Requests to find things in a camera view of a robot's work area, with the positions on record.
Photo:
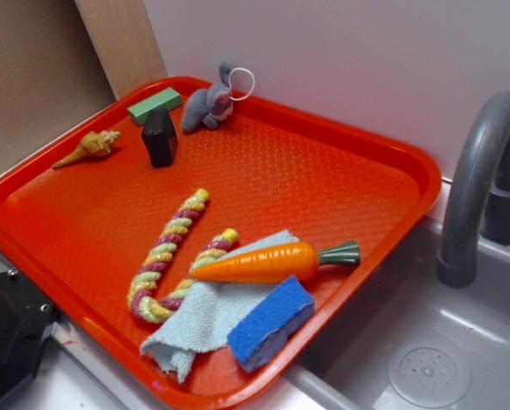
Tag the grey plush bunny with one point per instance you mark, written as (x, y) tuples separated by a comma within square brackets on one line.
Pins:
[(208, 107)]

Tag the grey toy sink basin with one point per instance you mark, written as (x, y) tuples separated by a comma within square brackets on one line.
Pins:
[(407, 341)]

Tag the green rectangular block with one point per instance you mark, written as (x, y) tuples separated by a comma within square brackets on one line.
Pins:
[(168, 99)]

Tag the orange plastic tray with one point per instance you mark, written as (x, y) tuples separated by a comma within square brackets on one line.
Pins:
[(81, 232)]

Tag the orange plastic toy carrot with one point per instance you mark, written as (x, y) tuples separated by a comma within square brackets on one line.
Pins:
[(275, 264)]

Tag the blue sponge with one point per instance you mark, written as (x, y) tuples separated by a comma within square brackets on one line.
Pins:
[(260, 335)]

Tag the light blue cloth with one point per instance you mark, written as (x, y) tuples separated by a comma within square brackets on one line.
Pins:
[(201, 325)]

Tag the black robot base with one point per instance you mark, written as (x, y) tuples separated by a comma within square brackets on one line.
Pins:
[(26, 318)]

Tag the black box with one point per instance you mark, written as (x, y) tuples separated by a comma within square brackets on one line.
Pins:
[(160, 138)]

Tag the grey plastic faucet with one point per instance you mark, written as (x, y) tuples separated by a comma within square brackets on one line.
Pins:
[(479, 199)]

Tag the twisted multicolour rope toy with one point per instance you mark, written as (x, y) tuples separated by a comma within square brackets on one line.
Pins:
[(139, 299)]

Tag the tan spiral seashell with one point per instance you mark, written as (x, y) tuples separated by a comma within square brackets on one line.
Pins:
[(91, 145)]

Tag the wooden board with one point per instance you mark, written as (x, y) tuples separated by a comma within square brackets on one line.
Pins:
[(124, 41)]

